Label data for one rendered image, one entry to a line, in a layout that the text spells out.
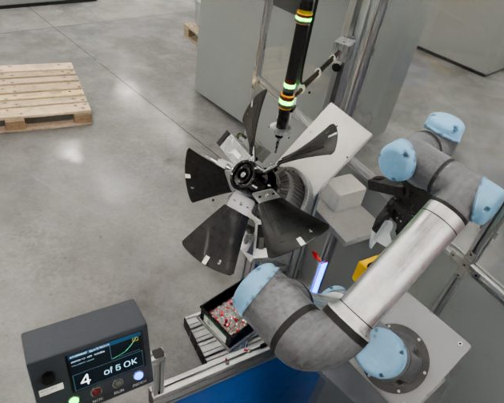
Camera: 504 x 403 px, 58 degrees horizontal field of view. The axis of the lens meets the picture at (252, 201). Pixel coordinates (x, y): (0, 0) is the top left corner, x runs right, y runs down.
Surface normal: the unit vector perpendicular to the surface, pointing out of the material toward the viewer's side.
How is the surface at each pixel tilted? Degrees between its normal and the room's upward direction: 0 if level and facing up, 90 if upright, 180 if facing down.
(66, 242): 0
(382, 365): 44
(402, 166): 91
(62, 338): 15
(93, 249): 0
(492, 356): 90
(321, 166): 50
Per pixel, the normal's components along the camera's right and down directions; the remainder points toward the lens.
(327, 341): -0.17, -0.11
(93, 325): 0.01, -0.90
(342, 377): 0.15, -0.77
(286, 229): -0.07, -0.67
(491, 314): -0.86, 0.21
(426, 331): -0.43, -0.35
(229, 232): 0.07, -0.02
